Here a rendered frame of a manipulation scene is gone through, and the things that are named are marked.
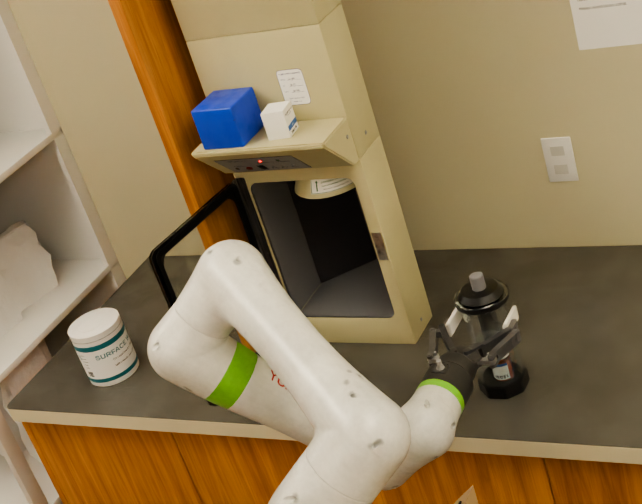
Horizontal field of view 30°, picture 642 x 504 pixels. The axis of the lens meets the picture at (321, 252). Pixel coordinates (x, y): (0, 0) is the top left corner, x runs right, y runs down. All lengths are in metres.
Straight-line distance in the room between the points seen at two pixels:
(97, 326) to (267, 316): 1.04
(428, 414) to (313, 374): 0.31
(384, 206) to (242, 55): 0.44
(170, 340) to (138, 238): 1.49
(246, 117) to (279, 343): 0.69
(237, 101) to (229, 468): 0.88
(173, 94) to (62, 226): 1.19
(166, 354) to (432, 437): 0.48
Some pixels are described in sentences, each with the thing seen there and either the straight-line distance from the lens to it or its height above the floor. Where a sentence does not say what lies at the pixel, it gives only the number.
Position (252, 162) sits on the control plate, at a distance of 2.49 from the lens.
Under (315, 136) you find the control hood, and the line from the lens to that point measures 2.37.
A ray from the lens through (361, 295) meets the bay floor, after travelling 2.77.
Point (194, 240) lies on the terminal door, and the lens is 2.52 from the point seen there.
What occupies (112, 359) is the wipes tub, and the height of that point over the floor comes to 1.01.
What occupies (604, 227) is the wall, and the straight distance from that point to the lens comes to 2.88.
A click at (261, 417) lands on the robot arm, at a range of 2.12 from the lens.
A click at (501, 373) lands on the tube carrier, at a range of 2.41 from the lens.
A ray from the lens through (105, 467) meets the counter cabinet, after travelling 3.05.
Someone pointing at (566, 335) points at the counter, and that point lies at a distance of 2.59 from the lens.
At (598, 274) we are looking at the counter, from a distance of 2.77.
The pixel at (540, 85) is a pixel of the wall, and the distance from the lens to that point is 2.74.
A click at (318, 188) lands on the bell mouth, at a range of 2.57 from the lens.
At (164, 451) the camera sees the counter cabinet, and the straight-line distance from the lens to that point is 2.88.
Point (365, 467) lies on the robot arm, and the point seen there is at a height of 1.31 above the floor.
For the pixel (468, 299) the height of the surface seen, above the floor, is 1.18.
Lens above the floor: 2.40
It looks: 27 degrees down
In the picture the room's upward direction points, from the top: 18 degrees counter-clockwise
